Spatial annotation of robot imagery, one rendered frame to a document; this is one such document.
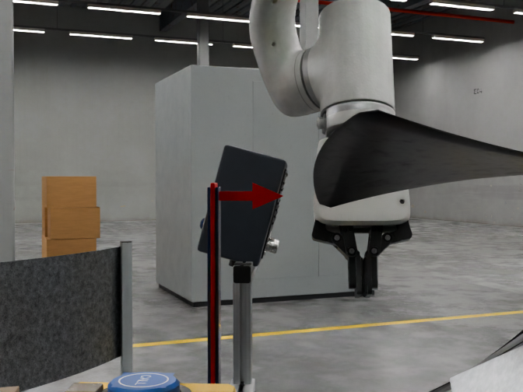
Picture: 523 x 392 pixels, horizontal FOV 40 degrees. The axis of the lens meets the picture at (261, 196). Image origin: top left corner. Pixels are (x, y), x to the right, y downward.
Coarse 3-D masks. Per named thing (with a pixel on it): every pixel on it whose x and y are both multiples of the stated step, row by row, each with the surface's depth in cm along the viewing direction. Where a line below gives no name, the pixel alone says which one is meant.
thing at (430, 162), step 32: (352, 128) 54; (384, 128) 53; (416, 128) 52; (320, 160) 62; (352, 160) 61; (384, 160) 61; (416, 160) 61; (448, 160) 60; (480, 160) 59; (512, 160) 57; (320, 192) 69; (352, 192) 70; (384, 192) 71
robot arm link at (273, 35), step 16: (256, 0) 81; (272, 0) 81; (288, 0) 83; (256, 16) 82; (272, 16) 82; (288, 16) 85; (256, 32) 83; (272, 32) 83; (288, 32) 86; (256, 48) 84; (272, 48) 84; (288, 48) 85; (272, 64) 84; (288, 64) 84; (272, 80) 85; (288, 80) 84; (272, 96) 86; (288, 96) 85; (304, 96) 84; (288, 112) 87; (304, 112) 86
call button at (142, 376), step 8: (120, 376) 41; (128, 376) 41; (136, 376) 41; (144, 376) 41; (152, 376) 41; (160, 376) 41; (168, 376) 41; (112, 384) 40; (120, 384) 39; (128, 384) 39; (136, 384) 39; (144, 384) 39; (152, 384) 39; (160, 384) 39; (168, 384) 40; (176, 384) 40
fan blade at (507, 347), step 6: (522, 330) 79; (516, 336) 76; (522, 336) 72; (510, 342) 75; (516, 342) 71; (522, 342) 70; (504, 348) 73; (510, 348) 71; (492, 354) 79; (498, 354) 72; (486, 360) 73; (474, 366) 75; (444, 384) 75; (450, 384) 75; (432, 390) 76; (438, 390) 76; (444, 390) 81
